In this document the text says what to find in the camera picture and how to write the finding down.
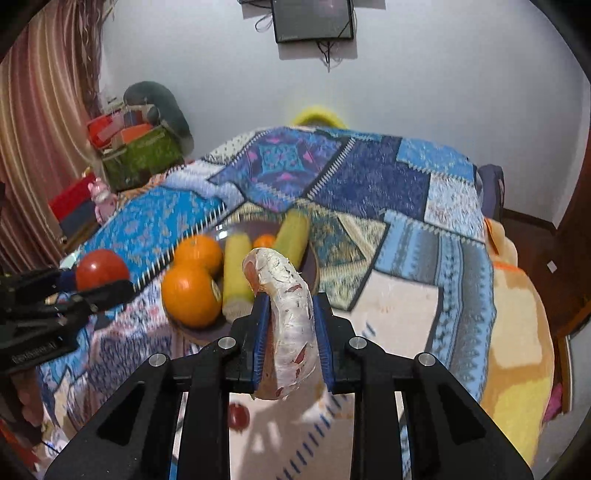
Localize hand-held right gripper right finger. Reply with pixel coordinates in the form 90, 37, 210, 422
313, 292, 534, 480

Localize blue patchwork blanket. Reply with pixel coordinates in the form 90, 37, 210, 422
39, 126, 497, 480

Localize dark blue cloth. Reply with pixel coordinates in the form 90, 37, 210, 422
477, 164, 506, 220

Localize pink sausage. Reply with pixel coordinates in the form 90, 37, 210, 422
242, 248, 319, 401

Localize pink cloth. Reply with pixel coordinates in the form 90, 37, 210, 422
544, 382, 565, 422

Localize small dark red fruit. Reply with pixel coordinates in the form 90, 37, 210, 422
228, 402, 250, 431

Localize grey curved pillow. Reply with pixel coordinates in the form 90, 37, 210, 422
123, 81, 194, 153

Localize large orange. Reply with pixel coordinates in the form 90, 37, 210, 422
161, 265, 223, 329
174, 234, 224, 278

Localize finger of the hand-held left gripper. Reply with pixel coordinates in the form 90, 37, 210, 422
44, 279, 136, 324
9, 268, 79, 301

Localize green storage box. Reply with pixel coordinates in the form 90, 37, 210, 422
100, 126, 185, 192

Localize red tomato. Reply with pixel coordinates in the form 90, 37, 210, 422
75, 250, 131, 292

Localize small black wall monitor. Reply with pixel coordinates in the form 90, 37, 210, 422
270, 0, 355, 44

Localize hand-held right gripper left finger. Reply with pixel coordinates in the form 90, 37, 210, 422
44, 291, 273, 480

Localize purple plate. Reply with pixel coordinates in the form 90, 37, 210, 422
166, 217, 321, 340

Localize pink toy rabbit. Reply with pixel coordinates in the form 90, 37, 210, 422
88, 178, 119, 225

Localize yellow corn cob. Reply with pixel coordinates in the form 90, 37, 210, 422
222, 233, 254, 319
272, 209, 311, 269

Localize red flat box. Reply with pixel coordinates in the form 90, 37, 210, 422
48, 174, 100, 217

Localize pale yellow orange blanket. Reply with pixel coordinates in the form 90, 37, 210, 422
480, 217, 556, 464

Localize yellow chair back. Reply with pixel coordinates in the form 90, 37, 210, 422
291, 105, 347, 130

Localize black monitor cable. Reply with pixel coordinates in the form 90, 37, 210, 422
314, 39, 345, 71

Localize striped brown curtain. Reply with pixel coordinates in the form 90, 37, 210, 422
0, 28, 105, 274

